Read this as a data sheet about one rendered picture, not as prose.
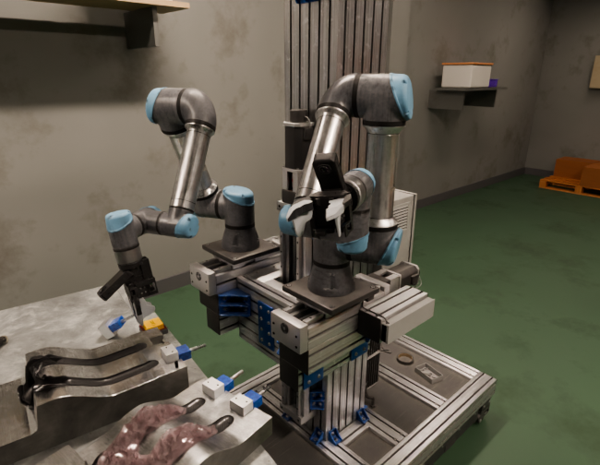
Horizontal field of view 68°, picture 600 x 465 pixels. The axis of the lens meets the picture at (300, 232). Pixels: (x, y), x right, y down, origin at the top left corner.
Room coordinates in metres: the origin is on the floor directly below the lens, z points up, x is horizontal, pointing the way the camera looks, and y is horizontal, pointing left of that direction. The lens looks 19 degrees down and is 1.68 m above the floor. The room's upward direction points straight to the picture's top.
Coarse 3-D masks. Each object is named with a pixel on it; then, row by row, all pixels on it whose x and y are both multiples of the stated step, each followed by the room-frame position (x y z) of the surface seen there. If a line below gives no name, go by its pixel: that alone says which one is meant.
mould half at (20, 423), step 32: (32, 352) 1.08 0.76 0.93; (64, 352) 1.10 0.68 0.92; (96, 352) 1.15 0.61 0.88; (160, 352) 1.14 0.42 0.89; (128, 384) 1.01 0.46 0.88; (160, 384) 1.03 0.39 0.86; (0, 416) 0.91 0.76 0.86; (32, 416) 0.91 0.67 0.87; (64, 416) 0.89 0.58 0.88; (96, 416) 0.93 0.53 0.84; (0, 448) 0.81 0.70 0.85; (32, 448) 0.85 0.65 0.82
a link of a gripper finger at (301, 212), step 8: (304, 200) 0.81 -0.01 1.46; (296, 208) 0.76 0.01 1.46; (304, 208) 0.78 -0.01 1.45; (312, 208) 0.79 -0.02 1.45; (288, 216) 0.73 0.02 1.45; (296, 216) 0.75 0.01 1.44; (304, 216) 0.79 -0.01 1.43; (296, 224) 0.76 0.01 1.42; (304, 224) 0.78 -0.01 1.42; (296, 232) 0.76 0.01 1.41
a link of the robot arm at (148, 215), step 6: (138, 210) 1.33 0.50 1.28; (144, 210) 1.33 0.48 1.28; (150, 210) 1.33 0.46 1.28; (156, 210) 1.33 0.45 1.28; (138, 216) 1.29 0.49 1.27; (144, 216) 1.31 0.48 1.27; (150, 216) 1.30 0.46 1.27; (156, 216) 1.30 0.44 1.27; (144, 222) 1.29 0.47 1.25; (150, 222) 1.29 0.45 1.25; (144, 228) 1.29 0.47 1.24; (150, 228) 1.29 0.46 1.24
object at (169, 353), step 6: (162, 348) 1.13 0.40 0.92; (168, 348) 1.13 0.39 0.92; (174, 348) 1.13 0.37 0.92; (180, 348) 1.15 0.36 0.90; (186, 348) 1.15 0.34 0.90; (192, 348) 1.16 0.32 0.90; (198, 348) 1.17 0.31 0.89; (162, 354) 1.12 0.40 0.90; (168, 354) 1.10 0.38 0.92; (174, 354) 1.11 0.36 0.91; (180, 354) 1.12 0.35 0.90; (186, 354) 1.13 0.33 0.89; (168, 360) 1.09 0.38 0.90; (174, 360) 1.10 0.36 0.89
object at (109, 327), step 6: (108, 318) 1.39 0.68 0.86; (120, 318) 1.37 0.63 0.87; (126, 318) 1.36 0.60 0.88; (102, 324) 1.36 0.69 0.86; (108, 324) 1.36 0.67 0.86; (114, 324) 1.35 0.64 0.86; (120, 324) 1.36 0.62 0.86; (102, 330) 1.35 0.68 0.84; (108, 330) 1.35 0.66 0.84; (114, 330) 1.35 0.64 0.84; (108, 336) 1.35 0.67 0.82
